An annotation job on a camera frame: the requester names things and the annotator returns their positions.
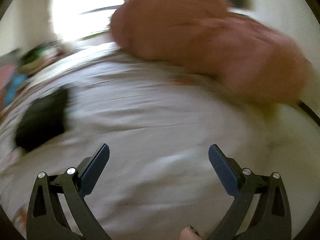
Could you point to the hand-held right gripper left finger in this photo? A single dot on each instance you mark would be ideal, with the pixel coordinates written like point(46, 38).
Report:
point(96, 166)

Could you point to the white printed quilt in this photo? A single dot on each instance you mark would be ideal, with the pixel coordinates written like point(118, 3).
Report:
point(150, 110)

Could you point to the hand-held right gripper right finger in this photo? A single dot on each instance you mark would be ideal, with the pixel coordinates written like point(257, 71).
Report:
point(221, 166)

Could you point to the pink rolled blanket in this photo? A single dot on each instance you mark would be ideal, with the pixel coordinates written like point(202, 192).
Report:
point(200, 42)

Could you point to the window with dark frame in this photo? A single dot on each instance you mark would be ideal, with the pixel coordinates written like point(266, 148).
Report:
point(87, 5)

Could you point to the person's right hand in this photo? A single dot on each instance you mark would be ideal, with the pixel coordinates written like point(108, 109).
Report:
point(192, 234)

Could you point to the stack of folded clothes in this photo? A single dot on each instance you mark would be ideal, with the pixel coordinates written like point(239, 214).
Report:
point(35, 57)

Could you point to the blue striped cloth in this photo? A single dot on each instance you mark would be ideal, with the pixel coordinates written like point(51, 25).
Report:
point(15, 85)

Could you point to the black sweater with orange cuffs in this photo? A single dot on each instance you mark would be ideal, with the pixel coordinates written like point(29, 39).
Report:
point(42, 120)

